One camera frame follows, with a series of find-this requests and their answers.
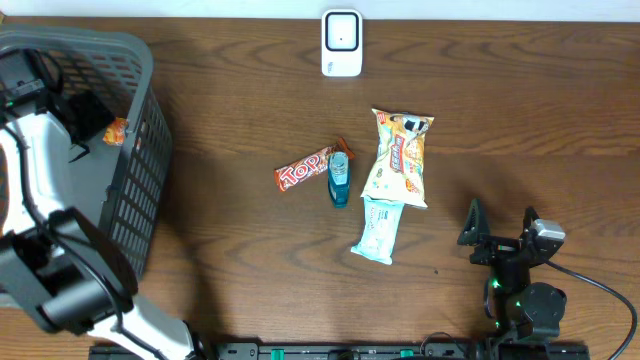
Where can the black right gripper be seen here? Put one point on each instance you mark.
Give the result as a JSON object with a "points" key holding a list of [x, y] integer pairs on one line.
{"points": [[497, 247]]}

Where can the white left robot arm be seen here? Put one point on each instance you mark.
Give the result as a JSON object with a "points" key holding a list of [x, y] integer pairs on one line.
{"points": [[55, 263]]}

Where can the white barcode scanner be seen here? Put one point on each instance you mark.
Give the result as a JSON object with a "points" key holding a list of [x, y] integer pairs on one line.
{"points": [[341, 43]]}

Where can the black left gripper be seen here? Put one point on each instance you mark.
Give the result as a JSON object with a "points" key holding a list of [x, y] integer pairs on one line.
{"points": [[84, 104]]}

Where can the blue liquid bottle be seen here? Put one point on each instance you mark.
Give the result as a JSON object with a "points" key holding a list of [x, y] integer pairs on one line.
{"points": [[339, 179]]}

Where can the dark grey plastic basket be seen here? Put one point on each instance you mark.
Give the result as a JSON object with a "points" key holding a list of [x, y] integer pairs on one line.
{"points": [[117, 187]]}

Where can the yellow snack bag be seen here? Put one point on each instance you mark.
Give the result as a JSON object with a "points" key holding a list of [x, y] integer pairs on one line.
{"points": [[397, 172]]}

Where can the orange Top chocolate bar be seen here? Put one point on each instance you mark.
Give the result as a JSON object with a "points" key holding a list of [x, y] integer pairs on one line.
{"points": [[309, 166]]}

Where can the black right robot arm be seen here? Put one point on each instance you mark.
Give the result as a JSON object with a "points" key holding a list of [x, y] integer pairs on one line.
{"points": [[527, 313]]}

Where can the small orange snack packet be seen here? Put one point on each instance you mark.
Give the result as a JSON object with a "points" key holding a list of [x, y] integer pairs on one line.
{"points": [[115, 133]]}

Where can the teal white wipes pack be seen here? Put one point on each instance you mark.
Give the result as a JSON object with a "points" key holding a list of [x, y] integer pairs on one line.
{"points": [[382, 218]]}

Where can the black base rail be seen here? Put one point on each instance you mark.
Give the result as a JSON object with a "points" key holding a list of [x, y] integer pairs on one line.
{"points": [[432, 350]]}

